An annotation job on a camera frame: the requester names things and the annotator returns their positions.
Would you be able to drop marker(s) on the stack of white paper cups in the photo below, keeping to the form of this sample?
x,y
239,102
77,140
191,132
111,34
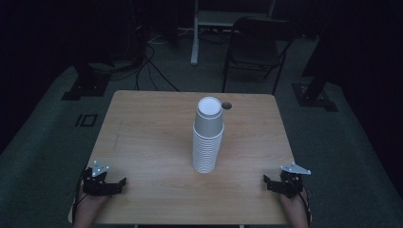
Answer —
x,y
207,152

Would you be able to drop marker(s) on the person's right hand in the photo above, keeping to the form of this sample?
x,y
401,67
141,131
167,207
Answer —
x,y
293,205

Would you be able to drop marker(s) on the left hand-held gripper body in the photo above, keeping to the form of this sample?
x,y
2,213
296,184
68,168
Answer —
x,y
96,183

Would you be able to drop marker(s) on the white desk frame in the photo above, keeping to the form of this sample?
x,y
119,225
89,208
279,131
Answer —
x,y
195,38

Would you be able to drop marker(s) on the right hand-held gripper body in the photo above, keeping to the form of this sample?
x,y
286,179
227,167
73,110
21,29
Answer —
x,y
291,183

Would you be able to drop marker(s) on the person's left hand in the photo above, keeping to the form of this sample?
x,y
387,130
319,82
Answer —
x,y
90,204

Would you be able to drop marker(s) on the black folding chair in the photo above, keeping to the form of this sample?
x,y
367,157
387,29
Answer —
x,y
256,50

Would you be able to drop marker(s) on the black stand with flat base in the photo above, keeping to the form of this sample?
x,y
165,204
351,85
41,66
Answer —
x,y
87,85
315,95

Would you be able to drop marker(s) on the dark round table grommet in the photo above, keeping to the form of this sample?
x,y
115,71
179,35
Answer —
x,y
226,105

